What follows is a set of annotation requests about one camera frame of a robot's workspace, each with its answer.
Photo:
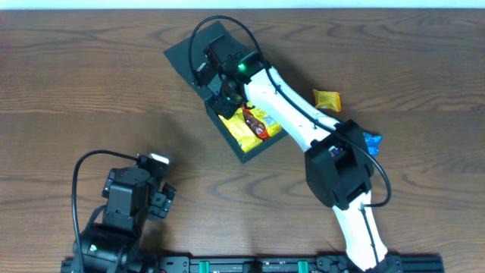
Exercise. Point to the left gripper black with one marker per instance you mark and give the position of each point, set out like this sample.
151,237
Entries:
161,199

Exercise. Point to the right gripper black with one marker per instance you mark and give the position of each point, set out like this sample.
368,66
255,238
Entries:
218,101

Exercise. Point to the yellow snack bar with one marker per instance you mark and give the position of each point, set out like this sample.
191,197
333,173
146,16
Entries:
243,135

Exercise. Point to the red snack packet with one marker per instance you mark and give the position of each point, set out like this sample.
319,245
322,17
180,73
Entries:
254,120

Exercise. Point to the large yellow Hacks candy bag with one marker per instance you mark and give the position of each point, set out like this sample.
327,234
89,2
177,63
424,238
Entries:
272,128

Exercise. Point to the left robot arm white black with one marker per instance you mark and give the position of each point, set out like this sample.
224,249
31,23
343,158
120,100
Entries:
111,239

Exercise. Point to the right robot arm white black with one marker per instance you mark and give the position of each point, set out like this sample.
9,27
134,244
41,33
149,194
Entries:
338,166

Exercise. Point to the black open gift box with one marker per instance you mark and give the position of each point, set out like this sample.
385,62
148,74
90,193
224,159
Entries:
186,56

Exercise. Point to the small yellow orange snack packet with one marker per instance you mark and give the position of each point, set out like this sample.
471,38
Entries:
327,100

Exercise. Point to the purple chocolate bar wrapper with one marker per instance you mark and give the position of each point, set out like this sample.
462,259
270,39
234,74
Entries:
335,151

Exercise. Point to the blue cookie wrapper bar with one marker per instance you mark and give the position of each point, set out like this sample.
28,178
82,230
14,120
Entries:
373,142

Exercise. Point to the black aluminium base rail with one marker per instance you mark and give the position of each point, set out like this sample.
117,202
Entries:
320,264

